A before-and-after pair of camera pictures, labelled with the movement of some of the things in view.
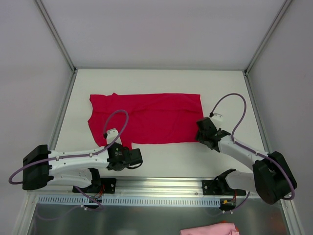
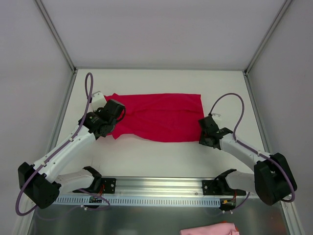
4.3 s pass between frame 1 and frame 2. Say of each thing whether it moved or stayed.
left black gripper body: moved
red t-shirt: stayed
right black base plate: stayed
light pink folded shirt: stayed
